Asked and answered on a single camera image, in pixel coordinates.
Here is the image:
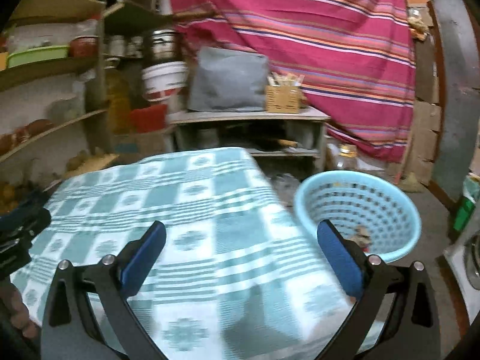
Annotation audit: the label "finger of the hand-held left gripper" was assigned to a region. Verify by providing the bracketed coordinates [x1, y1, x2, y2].
[0, 191, 52, 239]

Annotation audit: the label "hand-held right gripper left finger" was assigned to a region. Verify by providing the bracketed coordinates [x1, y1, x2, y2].
[39, 220, 167, 360]

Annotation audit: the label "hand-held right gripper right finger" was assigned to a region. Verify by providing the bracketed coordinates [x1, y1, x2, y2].
[317, 219, 441, 360]

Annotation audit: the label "light blue plastic basket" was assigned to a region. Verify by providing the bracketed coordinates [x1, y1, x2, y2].
[293, 170, 421, 265]

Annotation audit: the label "person's left hand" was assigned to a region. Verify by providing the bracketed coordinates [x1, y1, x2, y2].
[0, 281, 40, 340]

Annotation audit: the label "yellow mesh bag of fruit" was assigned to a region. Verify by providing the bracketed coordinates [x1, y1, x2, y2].
[0, 182, 27, 214]

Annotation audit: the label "green checked tablecloth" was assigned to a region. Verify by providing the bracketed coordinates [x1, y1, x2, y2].
[9, 147, 376, 360]

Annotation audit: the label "yellow egg tray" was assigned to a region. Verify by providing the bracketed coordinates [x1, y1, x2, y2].
[62, 150, 121, 179]

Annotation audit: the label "reddish brown tied bundle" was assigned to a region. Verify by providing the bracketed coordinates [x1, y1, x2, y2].
[0, 119, 55, 154]

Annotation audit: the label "clear plastic bags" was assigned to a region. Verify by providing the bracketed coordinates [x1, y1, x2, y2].
[270, 172, 301, 207]

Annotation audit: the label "straw broom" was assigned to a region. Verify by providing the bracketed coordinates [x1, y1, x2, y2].
[395, 172, 422, 193]

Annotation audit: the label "clear oil bottle yellow cap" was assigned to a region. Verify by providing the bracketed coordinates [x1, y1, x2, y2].
[335, 143, 359, 171]

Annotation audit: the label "clear plastic container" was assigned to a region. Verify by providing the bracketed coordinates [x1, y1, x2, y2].
[47, 97, 81, 121]

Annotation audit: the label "white metal appliance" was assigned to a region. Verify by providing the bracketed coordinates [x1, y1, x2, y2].
[442, 229, 480, 323]

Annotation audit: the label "green box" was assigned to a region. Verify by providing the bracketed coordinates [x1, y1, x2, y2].
[452, 174, 480, 233]

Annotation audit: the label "red basin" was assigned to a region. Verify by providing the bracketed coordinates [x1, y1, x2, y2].
[129, 104, 168, 134]

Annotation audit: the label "curved wooden shelf unit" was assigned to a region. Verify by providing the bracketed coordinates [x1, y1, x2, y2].
[0, 0, 113, 166]

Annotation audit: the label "yellow oil jug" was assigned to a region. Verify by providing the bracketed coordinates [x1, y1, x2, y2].
[106, 65, 132, 134]

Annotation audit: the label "wooden cabinet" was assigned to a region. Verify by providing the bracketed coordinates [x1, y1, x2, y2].
[167, 106, 331, 173]

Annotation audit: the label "green plastic tray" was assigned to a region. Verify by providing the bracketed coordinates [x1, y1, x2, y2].
[7, 45, 71, 69]

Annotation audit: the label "yellow utensil holder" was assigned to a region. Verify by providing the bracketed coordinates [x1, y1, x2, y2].
[265, 72, 305, 114]

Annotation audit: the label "small red basket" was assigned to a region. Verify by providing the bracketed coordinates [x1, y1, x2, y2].
[69, 37, 99, 58]

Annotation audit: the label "white plastic bucket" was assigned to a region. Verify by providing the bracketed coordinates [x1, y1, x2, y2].
[141, 61, 188, 102]

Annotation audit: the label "steel pot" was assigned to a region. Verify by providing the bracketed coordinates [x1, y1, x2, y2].
[144, 29, 181, 64]

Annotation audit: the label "red striped blanket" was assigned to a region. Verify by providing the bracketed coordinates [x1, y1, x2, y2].
[165, 0, 417, 164]

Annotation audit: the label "wooden shelf board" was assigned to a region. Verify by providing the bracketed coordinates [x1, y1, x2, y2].
[101, 0, 177, 36]

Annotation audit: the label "cardboard wall panels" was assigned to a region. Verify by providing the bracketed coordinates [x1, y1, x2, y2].
[397, 0, 443, 186]

